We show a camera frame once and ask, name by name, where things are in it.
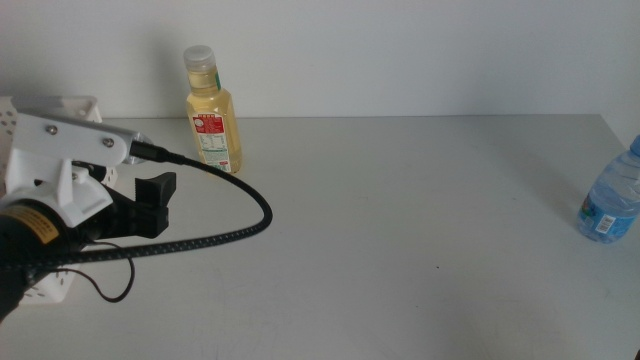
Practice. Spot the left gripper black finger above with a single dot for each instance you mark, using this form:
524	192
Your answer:
155	192
92	171

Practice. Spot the yellow tea bottle red label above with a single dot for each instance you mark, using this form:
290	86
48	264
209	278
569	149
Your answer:
212	107

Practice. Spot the clear water bottle blue cap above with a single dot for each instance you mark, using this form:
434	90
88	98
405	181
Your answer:
612	195

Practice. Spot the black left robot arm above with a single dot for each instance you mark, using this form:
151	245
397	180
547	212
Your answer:
10	295

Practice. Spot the white perforated plastic basket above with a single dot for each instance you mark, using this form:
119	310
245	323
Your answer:
50	292

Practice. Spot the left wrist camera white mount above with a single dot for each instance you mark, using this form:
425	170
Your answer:
75	135

